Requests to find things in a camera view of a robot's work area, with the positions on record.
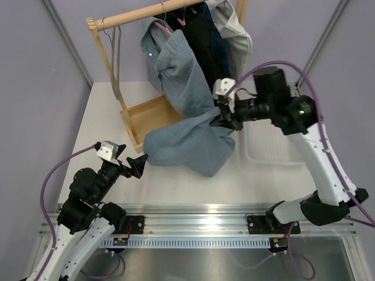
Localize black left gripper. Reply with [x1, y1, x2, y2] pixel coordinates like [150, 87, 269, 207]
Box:
[94, 144, 148, 203]

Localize light blue buttoned denim skirt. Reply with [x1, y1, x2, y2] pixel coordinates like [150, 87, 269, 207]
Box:
[140, 17, 214, 118]

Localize grey metal hanger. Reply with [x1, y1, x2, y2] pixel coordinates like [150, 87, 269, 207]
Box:
[104, 26, 122, 101]

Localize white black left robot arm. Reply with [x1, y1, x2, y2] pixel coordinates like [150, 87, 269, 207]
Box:
[28, 141, 148, 280]

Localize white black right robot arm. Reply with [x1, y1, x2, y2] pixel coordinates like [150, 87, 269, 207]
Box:
[210, 66, 369, 232]

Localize pink hanger with black garment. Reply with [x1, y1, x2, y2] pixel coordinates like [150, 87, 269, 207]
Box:
[178, 0, 187, 26]

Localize wooden clothes rack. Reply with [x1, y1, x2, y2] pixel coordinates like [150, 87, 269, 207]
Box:
[85, 0, 249, 154]

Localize white plastic basket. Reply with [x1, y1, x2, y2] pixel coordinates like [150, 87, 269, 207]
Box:
[241, 97, 309, 167]

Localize dark blue hanging garment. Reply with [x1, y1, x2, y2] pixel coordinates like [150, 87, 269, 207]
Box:
[202, 4, 232, 80]

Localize white hanging garment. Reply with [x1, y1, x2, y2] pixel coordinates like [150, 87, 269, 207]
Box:
[206, 1, 253, 80]

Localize black hanging garment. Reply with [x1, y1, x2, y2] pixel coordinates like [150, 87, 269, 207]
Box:
[166, 12, 224, 88]

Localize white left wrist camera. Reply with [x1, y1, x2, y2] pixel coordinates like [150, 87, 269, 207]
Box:
[96, 141, 119, 163]

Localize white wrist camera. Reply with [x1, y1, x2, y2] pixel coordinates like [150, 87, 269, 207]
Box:
[96, 141, 119, 163]
[212, 78, 236, 114]

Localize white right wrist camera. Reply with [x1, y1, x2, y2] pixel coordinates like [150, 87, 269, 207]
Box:
[212, 78, 236, 114]

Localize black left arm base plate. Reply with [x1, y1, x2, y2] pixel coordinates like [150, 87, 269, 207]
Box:
[124, 215, 145, 235]

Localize aluminium mounting rail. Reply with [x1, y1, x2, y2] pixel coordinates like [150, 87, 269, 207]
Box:
[37, 203, 357, 237]

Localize white slotted cable duct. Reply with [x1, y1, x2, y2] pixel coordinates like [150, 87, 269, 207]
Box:
[99, 237, 271, 249]

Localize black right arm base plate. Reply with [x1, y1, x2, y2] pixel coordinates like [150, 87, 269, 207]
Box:
[246, 215, 301, 235]

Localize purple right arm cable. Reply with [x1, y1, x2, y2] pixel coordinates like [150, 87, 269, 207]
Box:
[225, 60, 375, 279]

